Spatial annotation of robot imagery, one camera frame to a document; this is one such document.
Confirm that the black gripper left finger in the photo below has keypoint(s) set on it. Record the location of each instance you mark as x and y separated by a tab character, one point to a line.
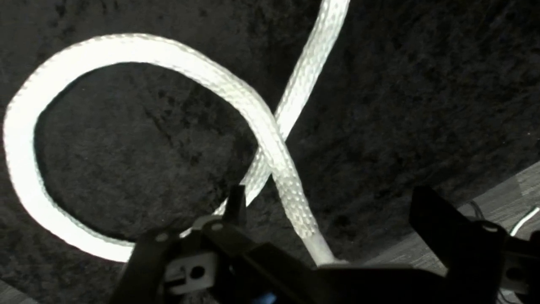
235	205

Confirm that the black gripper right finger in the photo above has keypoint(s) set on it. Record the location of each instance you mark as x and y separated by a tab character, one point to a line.
451	236

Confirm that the black table cloth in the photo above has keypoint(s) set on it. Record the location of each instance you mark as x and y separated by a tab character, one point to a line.
442	94

